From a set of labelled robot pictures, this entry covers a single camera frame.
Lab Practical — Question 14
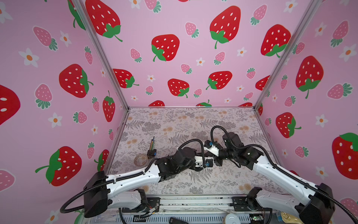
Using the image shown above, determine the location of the gold computer mouse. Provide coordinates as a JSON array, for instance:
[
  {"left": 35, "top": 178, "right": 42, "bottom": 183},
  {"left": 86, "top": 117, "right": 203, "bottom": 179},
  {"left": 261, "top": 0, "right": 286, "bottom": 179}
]
[{"left": 276, "top": 211, "right": 303, "bottom": 224}]

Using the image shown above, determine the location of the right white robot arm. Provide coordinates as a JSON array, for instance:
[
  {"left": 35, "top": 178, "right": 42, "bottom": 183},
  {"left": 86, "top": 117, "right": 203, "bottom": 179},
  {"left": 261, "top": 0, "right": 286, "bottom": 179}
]
[{"left": 209, "top": 135, "right": 335, "bottom": 224}]

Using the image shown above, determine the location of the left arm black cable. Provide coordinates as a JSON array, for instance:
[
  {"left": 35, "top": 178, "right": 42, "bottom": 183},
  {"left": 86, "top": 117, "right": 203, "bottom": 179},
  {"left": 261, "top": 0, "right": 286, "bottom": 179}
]
[{"left": 59, "top": 138, "right": 207, "bottom": 214}]

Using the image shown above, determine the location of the black device on base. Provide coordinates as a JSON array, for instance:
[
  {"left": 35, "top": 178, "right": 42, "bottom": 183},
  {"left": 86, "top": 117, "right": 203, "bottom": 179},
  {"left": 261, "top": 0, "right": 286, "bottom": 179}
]
[{"left": 169, "top": 217, "right": 188, "bottom": 224}]

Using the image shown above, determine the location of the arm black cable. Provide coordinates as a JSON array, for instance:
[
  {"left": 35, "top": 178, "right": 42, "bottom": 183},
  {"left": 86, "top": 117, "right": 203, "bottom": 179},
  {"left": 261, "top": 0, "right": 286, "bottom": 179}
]
[
  {"left": 210, "top": 125, "right": 358, "bottom": 219},
  {"left": 59, "top": 138, "right": 207, "bottom": 214}
]

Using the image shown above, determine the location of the silver frame post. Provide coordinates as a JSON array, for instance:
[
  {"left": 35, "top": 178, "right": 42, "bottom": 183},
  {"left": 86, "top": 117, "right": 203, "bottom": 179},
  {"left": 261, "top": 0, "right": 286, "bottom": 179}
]
[
  {"left": 253, "top": 0, "right": 322, "bottom": 112},
  {"left": 73, "top": 0, "right": 130, "bottom": 112}
]

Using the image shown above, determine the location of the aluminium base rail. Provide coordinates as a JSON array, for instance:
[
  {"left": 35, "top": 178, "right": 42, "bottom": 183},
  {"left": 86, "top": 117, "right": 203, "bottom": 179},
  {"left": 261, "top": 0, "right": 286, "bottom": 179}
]
[{"left": 91, "top": 195, "right": 280, "bottom": 224}]

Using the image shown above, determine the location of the white round disc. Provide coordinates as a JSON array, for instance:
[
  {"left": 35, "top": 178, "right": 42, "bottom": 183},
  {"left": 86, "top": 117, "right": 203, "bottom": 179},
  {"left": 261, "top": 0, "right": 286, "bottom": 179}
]
[{"left": 223, "top": 214, "right": 241, "bottom": 224}]

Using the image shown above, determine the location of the silver frame post left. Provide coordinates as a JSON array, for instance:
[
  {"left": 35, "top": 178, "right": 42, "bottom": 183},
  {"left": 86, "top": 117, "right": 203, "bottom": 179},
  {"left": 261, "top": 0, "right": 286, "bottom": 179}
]
[{"left": 73, "top": 0, "right": 130, "bottom": 112}]

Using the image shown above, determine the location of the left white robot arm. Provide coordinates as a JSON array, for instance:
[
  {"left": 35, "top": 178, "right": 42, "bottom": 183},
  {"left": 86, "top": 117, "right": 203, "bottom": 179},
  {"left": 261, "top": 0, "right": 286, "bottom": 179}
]
[{"left": 84, "top": 147, "right": 213, "bottom": 218}]

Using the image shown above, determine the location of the silver frame post right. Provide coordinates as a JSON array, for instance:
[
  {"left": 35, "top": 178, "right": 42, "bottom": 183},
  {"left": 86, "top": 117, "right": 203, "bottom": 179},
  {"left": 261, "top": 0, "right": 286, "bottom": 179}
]
[{"left": 253, "top": 0, "right": 322, "bottom": 112}]

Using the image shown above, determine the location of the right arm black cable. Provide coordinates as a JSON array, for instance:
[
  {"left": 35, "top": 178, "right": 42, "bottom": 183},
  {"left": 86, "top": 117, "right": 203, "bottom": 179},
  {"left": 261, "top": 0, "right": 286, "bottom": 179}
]
[{"left": 210, "top": 125, "right": 358, "bottom": 219}]

